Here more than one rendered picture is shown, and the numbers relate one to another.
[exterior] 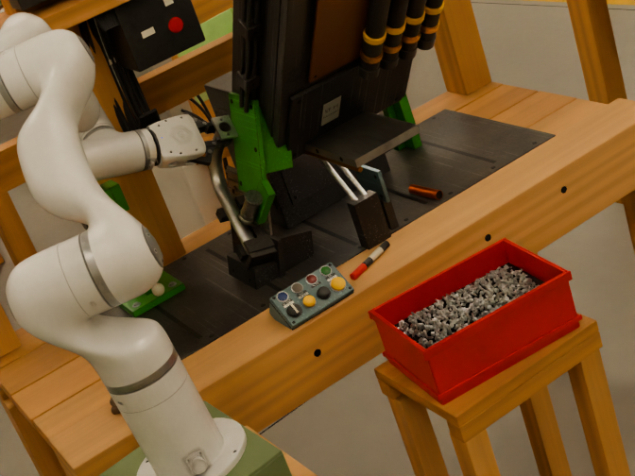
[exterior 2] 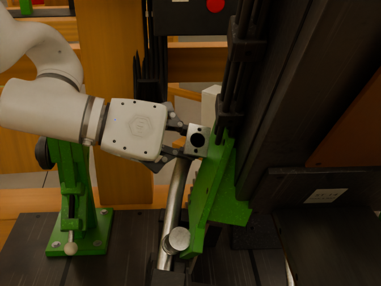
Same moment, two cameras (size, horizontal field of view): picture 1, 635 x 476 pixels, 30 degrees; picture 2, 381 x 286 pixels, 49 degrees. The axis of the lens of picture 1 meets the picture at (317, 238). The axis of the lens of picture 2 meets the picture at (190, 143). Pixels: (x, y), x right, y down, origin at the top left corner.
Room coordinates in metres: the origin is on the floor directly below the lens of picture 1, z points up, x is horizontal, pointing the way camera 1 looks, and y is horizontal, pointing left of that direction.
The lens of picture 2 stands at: (1.74, -0.11, 1.55)
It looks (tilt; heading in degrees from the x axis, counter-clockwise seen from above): 28 degrees down; 21
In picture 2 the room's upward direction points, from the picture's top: straight up
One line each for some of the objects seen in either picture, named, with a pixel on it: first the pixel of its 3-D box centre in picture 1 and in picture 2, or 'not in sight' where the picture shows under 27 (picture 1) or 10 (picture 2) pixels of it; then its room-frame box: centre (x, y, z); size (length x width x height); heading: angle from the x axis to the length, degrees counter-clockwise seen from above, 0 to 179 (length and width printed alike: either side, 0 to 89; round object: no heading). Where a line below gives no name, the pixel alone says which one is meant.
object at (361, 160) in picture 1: (336, 133); (320, 214); (2.33, -0.11, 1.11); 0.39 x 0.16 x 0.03; 24
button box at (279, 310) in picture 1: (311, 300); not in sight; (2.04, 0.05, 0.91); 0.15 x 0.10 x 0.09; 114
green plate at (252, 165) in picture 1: (261, 139); (227, 176); (2.30, 0.04, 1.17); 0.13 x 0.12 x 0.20; 114
